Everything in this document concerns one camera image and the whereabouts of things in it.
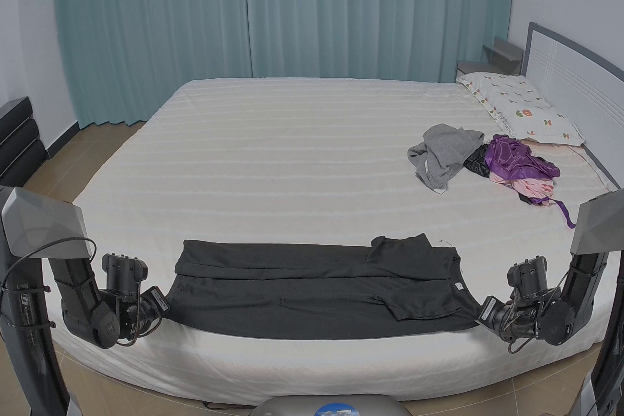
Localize black T-shirt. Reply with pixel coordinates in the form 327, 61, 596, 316
163, 233, 483, 339

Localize black chest of drawers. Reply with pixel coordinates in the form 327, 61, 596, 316
0, 96, 48, 181

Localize black cable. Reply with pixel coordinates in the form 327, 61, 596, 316
114, 326, 162, 346
504, 331, 542, 355
2, 236, 97, 290

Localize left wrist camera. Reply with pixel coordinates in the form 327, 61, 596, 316
101, 252, 148, 295

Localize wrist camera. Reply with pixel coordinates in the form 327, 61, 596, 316
101, 252, 148, 295
507, 256, 549, 300

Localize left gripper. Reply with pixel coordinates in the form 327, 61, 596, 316
140, 286, 170, 329

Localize bed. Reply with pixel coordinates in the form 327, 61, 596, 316
29, 20, 624, 405

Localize pile of clothes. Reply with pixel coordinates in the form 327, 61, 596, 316
463, 134, 578, 229

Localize grey bedside table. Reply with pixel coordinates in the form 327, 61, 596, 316
457, 36, 525, 74

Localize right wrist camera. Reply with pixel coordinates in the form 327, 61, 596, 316
507, 256, 549, 300

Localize white printed pillow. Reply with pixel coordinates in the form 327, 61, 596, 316
456, 72, 586, 146

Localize grey garment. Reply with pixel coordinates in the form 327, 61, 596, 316
408, 123, 486, 195

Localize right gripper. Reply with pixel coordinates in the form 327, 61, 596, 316
475, 297, 513, 332

